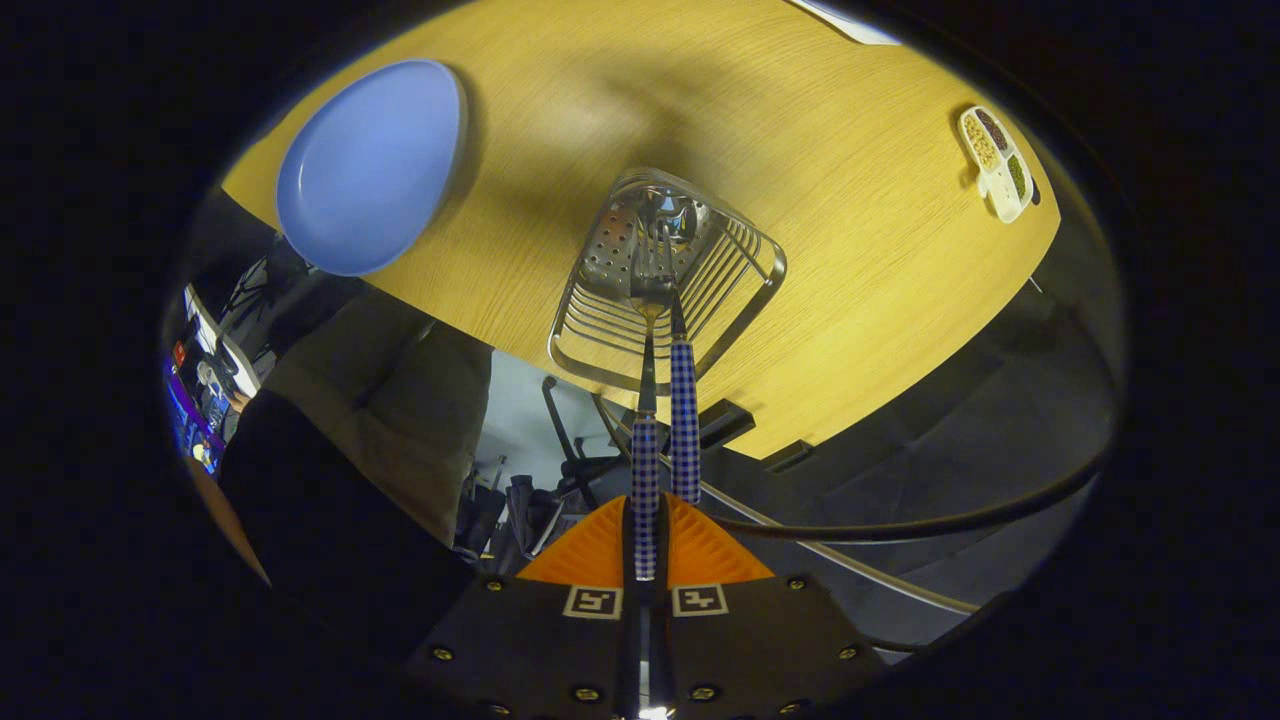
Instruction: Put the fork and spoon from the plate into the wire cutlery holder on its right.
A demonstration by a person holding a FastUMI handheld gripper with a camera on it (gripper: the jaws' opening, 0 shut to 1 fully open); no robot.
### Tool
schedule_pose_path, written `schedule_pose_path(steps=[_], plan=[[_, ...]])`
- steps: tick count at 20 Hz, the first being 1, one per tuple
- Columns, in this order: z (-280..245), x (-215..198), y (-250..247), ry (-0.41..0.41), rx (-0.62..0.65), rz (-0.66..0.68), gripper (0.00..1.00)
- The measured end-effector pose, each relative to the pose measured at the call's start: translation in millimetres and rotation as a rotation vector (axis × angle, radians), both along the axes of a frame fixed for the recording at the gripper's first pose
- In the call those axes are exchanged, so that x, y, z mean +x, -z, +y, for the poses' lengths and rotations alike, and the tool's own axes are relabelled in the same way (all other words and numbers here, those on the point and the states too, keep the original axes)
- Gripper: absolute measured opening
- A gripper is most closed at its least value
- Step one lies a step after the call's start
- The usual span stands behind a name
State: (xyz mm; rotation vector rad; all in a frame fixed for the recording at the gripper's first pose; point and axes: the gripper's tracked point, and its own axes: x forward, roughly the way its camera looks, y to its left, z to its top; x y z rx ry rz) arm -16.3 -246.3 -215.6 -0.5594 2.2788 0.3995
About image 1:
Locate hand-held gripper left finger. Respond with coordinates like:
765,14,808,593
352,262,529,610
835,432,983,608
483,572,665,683
405,495,641,720

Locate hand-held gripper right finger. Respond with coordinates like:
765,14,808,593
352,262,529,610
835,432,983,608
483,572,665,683
655,493,886,720

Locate fork with checkered handle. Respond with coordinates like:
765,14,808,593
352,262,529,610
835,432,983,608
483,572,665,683
625,215,683,582

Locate spoon with checkered handle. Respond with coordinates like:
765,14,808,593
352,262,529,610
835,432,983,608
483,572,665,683
655,192,702,505

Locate person's beige trousers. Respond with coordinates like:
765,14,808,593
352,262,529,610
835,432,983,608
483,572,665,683
258,290,496,548

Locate white power strip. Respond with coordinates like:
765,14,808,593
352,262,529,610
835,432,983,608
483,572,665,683
163,285,263,476

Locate blue plate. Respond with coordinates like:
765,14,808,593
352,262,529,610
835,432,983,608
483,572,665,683
275,59,468,278

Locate white divided dish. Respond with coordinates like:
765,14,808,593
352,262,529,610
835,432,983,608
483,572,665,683
958,105,1035,224

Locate white coaster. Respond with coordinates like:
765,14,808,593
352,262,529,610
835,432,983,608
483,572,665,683
788,0,903,47

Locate black cable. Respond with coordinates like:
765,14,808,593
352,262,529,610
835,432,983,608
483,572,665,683
715,445,1113,546

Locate metal wire cutlery basket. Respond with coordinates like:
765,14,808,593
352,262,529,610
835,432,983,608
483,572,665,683
547,167,788,396

